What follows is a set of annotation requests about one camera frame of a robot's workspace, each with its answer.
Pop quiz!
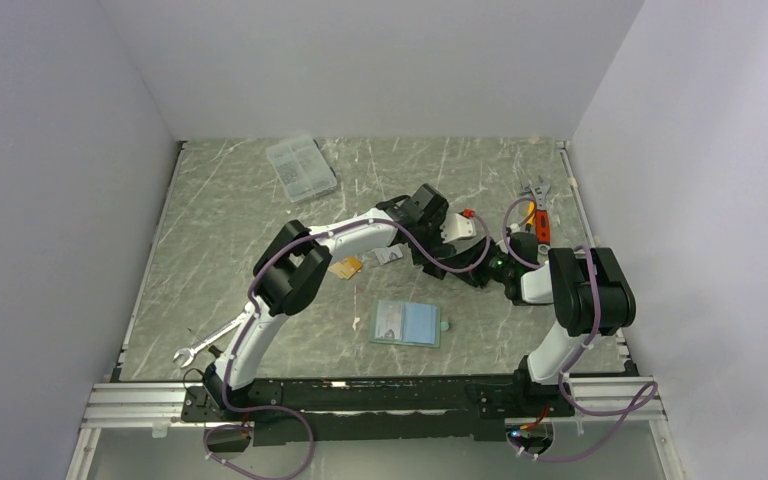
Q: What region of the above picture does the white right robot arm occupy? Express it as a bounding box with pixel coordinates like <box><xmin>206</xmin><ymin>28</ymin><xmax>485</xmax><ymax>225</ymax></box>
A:
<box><xmin>458</xmin><ymin>232</ymin><xmax>636</xmax><ymax>415</ymax></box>

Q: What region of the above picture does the orange small screwdriver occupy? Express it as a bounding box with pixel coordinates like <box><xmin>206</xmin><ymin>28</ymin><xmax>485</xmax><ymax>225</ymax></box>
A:
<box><xmin>522</xmin><ymin>204</ymin><xmax>536</xmax><ymax>232</ymax></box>

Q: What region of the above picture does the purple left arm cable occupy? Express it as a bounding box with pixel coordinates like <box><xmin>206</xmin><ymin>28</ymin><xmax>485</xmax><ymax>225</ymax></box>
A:
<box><xmin>202</xmin><ymin>210</ymin><xmax>493</xmax><ymax>480</ymax></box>

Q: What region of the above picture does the aluminium frame rail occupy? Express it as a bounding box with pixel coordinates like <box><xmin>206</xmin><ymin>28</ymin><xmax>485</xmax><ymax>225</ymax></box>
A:
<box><xmin>65</xmin><ymin>382</ymin><xmax>190</xmax><ymax>480</ymax></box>

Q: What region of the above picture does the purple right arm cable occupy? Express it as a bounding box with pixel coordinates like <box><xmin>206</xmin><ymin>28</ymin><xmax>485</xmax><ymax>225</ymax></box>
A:
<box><xmin>501</xmin><ymin>196</ymin><xmax>660</xmax><ymax>464</ymax></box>

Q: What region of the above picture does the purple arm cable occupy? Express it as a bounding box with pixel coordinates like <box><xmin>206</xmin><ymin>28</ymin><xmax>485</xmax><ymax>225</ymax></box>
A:
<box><xmin>501</xmin><ymin>196</ymin><xmax>660</xmax><ymax>464</ymax></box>
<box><xmin>202</xmin><ymin>210</ymin><xmax>493</xmax><ymax>480</ymax></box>

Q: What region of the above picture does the green card holder wallet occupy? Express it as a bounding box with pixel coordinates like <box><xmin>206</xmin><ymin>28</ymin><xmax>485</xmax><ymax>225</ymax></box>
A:
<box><xmin>370</xmin><ymin>300</ymin><xmax>450</xmax><ymax>348</ymax></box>

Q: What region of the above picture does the clear plastic organizer box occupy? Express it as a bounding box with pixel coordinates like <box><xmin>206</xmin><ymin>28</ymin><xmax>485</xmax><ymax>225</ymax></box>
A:
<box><xmin>265</xmin><ymin>136</ymin><xmax>337</xmax><ymax>203</ymax></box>

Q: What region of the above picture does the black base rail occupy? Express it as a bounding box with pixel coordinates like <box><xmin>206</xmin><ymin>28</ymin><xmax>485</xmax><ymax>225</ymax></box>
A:
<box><xmin>180</xmin><ymin>370</ymin><xmax>574</xmax><ymax>446</ymax></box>

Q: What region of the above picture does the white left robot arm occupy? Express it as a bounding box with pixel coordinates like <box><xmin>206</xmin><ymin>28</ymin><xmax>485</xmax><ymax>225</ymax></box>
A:
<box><xmin>202</xmin><ymin>184</ymin><xmax>493</xmax><ymax>420</ymax></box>

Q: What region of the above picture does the silver open-end wrench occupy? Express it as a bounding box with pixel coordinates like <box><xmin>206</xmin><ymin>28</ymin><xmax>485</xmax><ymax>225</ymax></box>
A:
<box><xmin>172</xmin><ymin>316</ymin><xmax>245</xmax><ymax>369</ymax></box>

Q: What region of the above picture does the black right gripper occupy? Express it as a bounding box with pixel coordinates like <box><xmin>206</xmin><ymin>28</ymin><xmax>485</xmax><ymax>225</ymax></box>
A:
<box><xmin>443</xmin><ymin>237</ymin><xmax>514</xmax><ymax>289</ymax></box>

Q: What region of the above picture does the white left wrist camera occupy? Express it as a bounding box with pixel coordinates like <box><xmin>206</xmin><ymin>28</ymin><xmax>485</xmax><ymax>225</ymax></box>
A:
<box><xmin>440</xmin><ymin>209</ymin><xmax>478</xmax><ymax>244</ymax></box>

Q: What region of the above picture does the red adjustable wrench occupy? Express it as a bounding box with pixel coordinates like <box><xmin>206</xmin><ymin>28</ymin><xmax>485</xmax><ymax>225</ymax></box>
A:
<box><xmin>519</xmin><ymin>175</ymin><xmax>551</xmax><ymax>255</ymax></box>

